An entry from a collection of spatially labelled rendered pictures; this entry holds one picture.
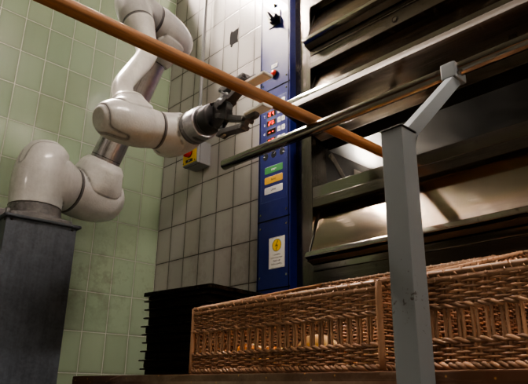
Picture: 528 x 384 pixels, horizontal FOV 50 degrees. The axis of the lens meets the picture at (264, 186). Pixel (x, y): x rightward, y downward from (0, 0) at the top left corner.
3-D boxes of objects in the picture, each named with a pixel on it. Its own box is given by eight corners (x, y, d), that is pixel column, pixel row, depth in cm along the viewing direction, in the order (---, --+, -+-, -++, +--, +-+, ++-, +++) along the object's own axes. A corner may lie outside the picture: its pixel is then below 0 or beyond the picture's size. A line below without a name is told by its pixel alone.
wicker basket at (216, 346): (323, 380, 161) (321, 283, 171) (518, 379, 122) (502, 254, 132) (183, 374, 131) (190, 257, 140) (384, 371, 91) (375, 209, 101)
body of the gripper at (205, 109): (218, 111, 149) (241, 99, 143) (217, 140, 146) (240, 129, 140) (195, 101, 144) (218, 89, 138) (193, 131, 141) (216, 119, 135)
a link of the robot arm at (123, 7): (141, 1, 171) (170, 24, 182) (127, -35, 181) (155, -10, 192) (111, 27, 175) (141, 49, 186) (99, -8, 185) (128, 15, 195)
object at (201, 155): (195, 172, 238) (196, 150, 241) (210, 166, 231) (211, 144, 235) (181, 167, 233) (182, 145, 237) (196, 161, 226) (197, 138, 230)
